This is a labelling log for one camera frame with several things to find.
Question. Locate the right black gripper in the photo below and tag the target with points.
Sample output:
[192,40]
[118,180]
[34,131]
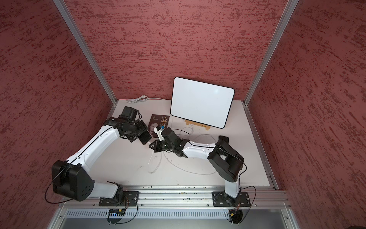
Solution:
[157,148]

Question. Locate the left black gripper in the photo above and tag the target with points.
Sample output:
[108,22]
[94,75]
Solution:
[142,127]

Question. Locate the black smartphone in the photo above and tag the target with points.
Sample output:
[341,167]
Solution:
[145,137]

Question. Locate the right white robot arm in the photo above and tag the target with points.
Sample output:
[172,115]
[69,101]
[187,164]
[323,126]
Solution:
[227,162]

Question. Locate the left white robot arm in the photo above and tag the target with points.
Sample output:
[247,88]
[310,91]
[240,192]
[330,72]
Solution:
[71,179]

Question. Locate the dark portrait book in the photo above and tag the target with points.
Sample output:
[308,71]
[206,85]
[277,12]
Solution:
[157,120]

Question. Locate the wooden board stand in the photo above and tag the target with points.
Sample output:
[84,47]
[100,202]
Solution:
[189,122]

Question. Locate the left black connector board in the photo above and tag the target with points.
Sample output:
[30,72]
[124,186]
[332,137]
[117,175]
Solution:
[116,212]

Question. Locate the perforated white vent strip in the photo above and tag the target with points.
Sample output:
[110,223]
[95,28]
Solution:
[148,214]

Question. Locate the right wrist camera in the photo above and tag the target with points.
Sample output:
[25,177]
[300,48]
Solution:
[169,135]

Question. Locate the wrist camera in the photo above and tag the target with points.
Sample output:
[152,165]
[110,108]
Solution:
[169,135]
[129,114]

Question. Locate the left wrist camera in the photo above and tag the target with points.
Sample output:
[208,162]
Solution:
[129,114]

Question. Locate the aluminium mounting rail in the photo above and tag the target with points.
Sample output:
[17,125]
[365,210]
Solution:
[200,197]

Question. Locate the white board black frame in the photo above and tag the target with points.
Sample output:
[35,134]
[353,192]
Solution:
[200,102]

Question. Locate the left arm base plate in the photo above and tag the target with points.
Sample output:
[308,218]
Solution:
[121,199]

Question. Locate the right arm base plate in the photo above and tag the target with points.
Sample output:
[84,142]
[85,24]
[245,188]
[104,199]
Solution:
[221,199]

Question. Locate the aluminium left corner post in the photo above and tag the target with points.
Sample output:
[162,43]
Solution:
[66,15]

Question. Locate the aluminium corner post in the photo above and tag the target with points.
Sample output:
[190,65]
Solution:
[66,15]
[282,24]

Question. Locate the aluminium right corner post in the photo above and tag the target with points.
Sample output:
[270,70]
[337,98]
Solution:
[282,24]

